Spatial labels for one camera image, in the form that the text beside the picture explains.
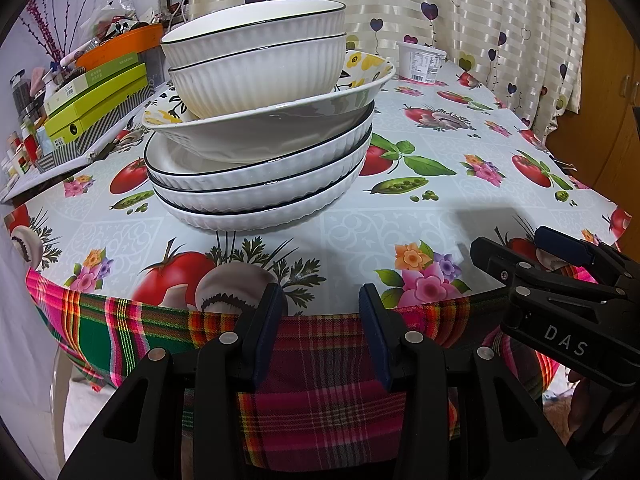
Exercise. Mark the green white flat box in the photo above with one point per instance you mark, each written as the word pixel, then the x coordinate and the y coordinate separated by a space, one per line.
pixel 95 85

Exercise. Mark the heart print curtain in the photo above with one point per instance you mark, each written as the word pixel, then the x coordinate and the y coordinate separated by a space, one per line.
pixel 450 10

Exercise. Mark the plaid cloth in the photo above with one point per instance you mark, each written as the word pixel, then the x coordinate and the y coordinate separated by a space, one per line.
pixel 320 360

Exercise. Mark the purple dried flower branches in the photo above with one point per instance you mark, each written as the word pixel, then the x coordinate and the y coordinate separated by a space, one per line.
pixel 55 15

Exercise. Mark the orange plastic basin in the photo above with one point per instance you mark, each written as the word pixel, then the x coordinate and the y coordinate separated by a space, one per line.
pixel 115 50

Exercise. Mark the wooden cabinet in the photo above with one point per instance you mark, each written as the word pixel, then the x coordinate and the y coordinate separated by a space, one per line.
pixel 610 85

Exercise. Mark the white ribbed bowl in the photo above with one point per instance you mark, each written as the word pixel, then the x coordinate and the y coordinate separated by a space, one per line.
pixel 260 82
pixel 260 35

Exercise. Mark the white plastic tub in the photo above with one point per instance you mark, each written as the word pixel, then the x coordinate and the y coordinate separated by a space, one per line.
pixel 422 62

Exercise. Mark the cluster of small bottles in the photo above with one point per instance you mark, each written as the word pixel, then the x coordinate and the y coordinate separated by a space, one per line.
pixel 20 155

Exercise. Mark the person's right hand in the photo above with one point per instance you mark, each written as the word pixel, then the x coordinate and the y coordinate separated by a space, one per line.
pixel 585 402

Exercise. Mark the yellow floral plate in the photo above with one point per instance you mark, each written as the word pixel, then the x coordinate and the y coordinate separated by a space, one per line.
pixel 260 135

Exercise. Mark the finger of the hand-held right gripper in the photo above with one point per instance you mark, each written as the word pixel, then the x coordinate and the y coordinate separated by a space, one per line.
pixel 492 255
pixel 560 242

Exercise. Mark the white ribbed plate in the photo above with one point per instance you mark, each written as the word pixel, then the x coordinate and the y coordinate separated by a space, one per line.
pixel 280 178
pixel 250 221
pixel 260 201

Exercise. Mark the white covered side table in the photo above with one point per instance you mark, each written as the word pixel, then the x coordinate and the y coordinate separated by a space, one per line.
pixel 50 175

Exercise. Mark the vegetable print tablecloth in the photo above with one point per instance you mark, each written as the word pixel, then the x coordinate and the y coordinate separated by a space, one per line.
pixel 350 225

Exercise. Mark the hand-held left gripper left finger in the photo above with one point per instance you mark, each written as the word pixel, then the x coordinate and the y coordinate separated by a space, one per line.
pixel 272 310

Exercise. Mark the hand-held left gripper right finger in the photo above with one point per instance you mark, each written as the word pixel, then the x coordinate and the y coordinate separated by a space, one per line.
pixel 372 320

